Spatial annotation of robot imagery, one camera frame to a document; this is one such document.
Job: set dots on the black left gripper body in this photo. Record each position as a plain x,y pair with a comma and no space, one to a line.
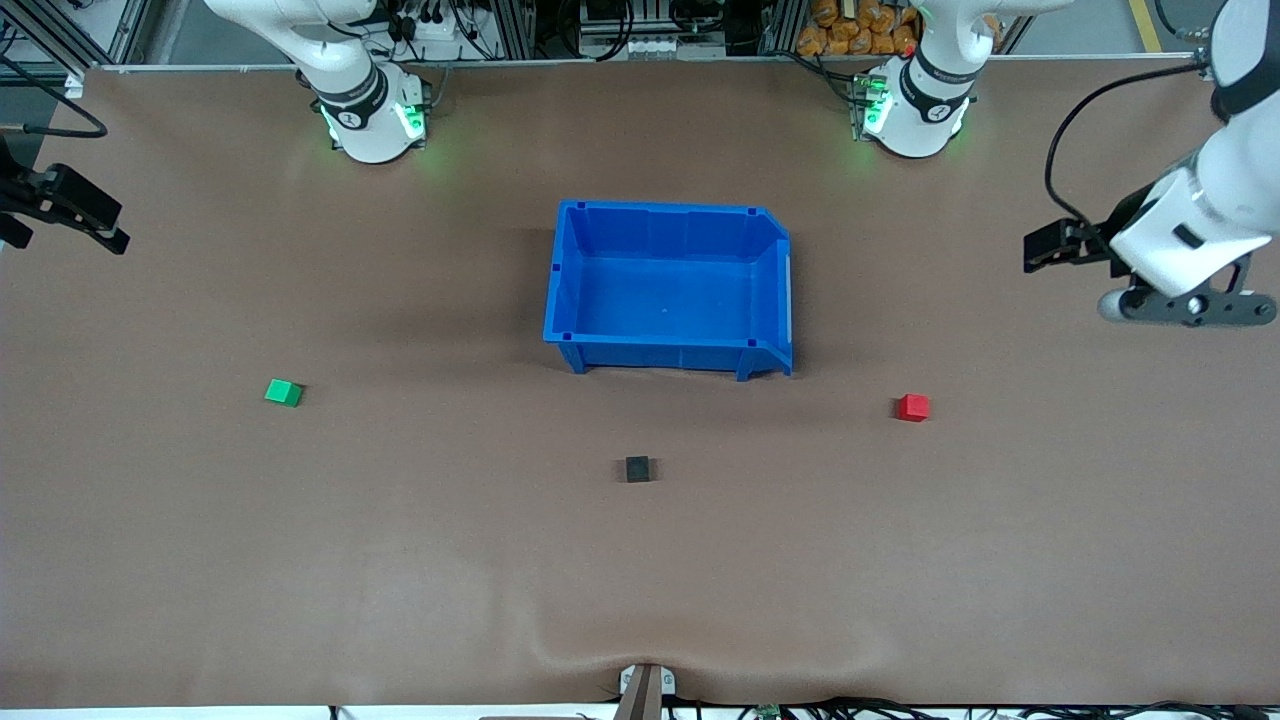
1113,236

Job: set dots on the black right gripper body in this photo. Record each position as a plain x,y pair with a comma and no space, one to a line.
22,197

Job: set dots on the small red cube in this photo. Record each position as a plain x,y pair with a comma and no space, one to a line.
912,407

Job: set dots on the small green cube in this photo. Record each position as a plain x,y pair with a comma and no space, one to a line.
283,392

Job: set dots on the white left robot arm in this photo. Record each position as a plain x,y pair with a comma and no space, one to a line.
930,110

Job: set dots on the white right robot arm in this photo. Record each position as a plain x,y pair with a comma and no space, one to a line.
365,120

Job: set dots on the small black cube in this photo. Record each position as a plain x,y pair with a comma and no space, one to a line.
637,469

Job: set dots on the orange netted bag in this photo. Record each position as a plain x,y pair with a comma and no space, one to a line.
860,25

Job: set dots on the blue plastic storage bin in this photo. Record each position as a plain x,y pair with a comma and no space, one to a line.
665,295

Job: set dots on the white power strip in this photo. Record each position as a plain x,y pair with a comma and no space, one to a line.
430,28

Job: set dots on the black grey equipment box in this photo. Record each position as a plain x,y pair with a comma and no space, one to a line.
650,25

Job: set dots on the brown table mat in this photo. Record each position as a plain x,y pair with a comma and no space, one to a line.
400,560

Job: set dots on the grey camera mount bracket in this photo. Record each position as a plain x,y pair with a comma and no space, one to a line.
645,690

